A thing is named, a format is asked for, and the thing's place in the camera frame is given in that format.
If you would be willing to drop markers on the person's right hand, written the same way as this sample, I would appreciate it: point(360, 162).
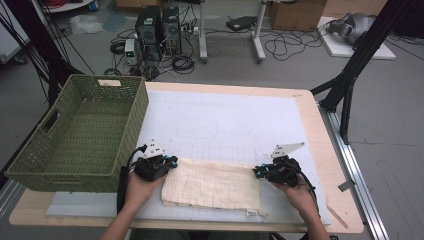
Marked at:
point(300, 200)

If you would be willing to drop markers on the thin wooden stick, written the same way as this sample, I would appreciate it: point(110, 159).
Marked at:
point(337, 216)

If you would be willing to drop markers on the beige basket label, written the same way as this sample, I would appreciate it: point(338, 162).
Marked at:
point(109, 83)

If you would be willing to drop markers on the grey tape piece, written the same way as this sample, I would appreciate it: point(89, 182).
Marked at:
point(346, 186)

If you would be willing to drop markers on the grey headset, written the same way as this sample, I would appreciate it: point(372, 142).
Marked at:
point(353, 26)

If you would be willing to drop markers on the black computer tower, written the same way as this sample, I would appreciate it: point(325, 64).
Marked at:
point(148, 30)
point(171, 30)

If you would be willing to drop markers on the black flat device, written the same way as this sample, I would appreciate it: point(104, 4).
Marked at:
point(241, 23)

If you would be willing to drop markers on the blue floor sheet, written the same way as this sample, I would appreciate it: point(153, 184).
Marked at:
point(115, 20)

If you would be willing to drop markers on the cream cloth with egg print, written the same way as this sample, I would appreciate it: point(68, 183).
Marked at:
point(213, 186)

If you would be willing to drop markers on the aluminium rail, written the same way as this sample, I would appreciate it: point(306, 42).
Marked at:
point(360, 186)

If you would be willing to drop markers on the white grid mat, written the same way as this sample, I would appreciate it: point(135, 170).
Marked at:
point(216, 120)

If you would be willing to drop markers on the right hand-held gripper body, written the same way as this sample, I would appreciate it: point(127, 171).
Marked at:
point(283, 171)

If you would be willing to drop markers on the white floor board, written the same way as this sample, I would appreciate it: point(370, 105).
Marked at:
point(360, 51)

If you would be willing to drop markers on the green woven basket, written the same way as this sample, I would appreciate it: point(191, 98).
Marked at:
point(86, 133)

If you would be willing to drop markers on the brown cardboard box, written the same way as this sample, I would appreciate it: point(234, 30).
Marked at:
point(296, 15)

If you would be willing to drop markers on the clear plastic bag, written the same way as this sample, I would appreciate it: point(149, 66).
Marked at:
point(86, 24)

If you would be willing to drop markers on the person's left hand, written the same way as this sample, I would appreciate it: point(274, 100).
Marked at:
point(140, 193)

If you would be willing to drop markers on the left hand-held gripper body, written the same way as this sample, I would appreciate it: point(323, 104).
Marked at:
point(151, 166)

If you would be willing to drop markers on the black frame stand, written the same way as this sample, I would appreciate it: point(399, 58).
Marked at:
point(43, 50)
point(353, 66)

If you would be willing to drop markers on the white bench power supply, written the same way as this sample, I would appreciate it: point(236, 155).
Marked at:
point(130, 51)

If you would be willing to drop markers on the white desk leg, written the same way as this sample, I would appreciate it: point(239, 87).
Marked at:
point(202, 33)
point(258, 36)

